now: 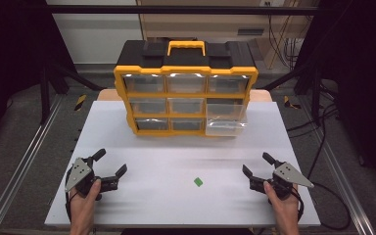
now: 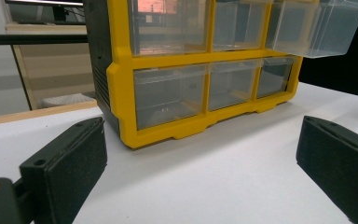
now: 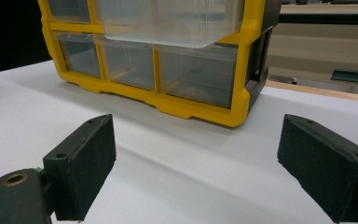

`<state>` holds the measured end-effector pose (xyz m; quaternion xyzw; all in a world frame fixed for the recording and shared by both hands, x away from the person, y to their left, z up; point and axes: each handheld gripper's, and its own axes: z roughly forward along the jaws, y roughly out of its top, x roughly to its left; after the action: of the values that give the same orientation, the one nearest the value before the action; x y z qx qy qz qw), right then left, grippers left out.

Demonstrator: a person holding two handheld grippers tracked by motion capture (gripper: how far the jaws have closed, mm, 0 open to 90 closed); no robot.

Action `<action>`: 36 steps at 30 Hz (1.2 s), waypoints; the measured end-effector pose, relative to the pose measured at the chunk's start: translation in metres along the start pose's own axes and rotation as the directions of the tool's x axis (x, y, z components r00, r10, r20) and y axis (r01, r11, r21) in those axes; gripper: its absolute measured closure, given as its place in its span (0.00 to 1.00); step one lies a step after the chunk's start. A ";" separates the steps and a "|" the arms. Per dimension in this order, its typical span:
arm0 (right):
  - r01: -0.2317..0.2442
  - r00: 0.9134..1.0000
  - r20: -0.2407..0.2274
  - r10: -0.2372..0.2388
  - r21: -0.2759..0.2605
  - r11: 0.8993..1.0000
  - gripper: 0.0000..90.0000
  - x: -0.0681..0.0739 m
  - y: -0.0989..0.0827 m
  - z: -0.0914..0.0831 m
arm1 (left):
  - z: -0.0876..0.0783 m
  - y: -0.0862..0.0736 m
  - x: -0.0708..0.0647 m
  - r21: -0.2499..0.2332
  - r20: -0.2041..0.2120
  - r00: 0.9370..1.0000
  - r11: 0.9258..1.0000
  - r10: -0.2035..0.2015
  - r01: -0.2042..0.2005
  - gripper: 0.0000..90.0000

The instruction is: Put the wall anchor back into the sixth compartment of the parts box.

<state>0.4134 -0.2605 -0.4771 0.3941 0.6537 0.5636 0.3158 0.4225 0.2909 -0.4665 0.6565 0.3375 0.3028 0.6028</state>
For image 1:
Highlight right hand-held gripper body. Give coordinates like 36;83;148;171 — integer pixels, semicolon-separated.
249;161;315;201

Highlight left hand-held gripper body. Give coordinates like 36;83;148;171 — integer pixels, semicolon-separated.
64;157;119;201

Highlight large clear plastic drawer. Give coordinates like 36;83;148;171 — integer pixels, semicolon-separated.
205;98;249;137

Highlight yellow black organizer case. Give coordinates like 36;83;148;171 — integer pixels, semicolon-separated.
113;39;259;137

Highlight person's left hand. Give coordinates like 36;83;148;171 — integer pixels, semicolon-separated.
68;178;102;217

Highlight person's right hand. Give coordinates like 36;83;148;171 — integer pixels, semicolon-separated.
262;180;301;217

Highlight yellow black hazard tape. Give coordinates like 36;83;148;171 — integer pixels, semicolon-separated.
74;94;88;112
283;95;302;110

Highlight wooden table under board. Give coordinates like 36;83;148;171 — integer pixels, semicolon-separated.
96;88;274;103

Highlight set of small clear drawers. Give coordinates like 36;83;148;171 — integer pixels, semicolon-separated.
122;72;252;131

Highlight black curtain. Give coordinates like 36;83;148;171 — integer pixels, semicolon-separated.
295;0;376;200
0;0;77;155

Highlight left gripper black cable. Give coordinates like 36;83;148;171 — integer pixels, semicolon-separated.
64;190;79;224

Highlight aluminium floor rail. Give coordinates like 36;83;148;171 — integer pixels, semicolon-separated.
298;97;376;235
0;93;64;235

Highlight black floor cables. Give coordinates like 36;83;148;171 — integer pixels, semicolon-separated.
286;81;342;180

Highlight black metal frame strut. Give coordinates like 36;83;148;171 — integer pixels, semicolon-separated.
39;62;107;125
260;60;325;123

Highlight bundle of hanging cables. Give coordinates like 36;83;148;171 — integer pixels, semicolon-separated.
266;13;306;71

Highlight black horizontal frame bar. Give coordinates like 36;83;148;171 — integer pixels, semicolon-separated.
45;4;321;16

